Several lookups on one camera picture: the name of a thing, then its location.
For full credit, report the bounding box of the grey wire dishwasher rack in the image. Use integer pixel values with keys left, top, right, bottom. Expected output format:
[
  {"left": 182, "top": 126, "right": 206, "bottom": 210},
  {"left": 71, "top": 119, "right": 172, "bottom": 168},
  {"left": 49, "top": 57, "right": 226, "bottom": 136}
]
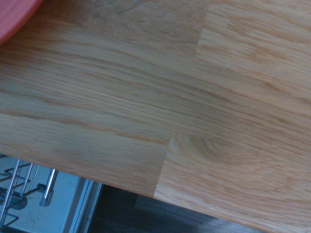
[{"left": 0, "top": 154, "right": 59, "bottom": 228}]

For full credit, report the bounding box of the red round plate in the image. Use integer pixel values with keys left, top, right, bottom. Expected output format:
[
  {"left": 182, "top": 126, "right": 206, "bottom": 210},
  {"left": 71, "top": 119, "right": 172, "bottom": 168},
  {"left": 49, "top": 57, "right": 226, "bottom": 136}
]
[{"left": 0, "top": 0, "right": 44, "bottom": 46}]

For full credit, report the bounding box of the steel dishwasher door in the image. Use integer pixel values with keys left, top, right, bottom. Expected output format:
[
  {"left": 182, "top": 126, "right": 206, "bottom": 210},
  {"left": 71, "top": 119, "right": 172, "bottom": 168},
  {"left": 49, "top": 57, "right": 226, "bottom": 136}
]
[{"left": 0, "top": 155, "right": 104, "bottom": 233}]

